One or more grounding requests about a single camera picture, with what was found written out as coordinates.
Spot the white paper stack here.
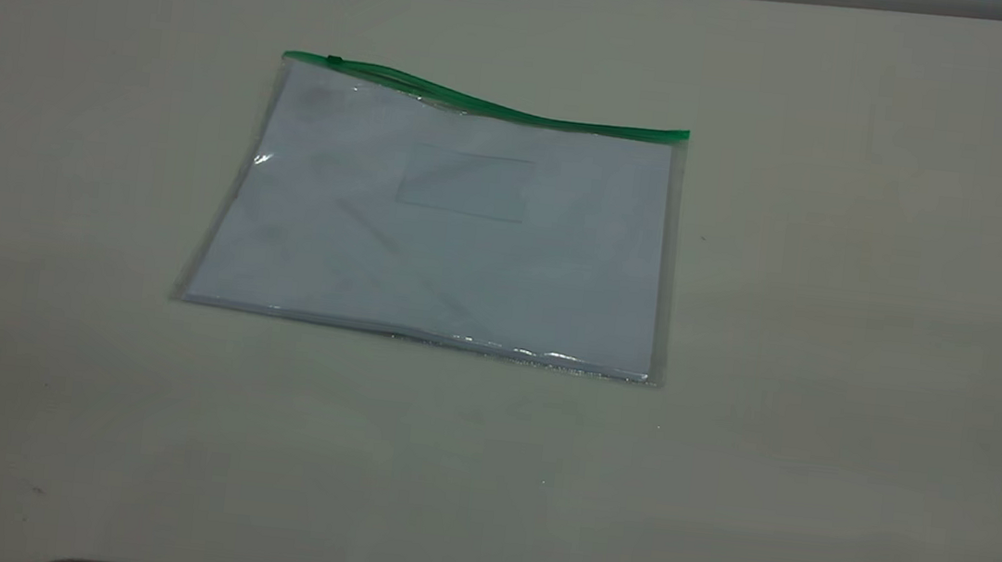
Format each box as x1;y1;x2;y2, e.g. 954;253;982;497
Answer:
180;55;679;379

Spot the clear plastic green-zip bag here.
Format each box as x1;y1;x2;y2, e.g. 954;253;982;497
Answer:
167;40;695;390

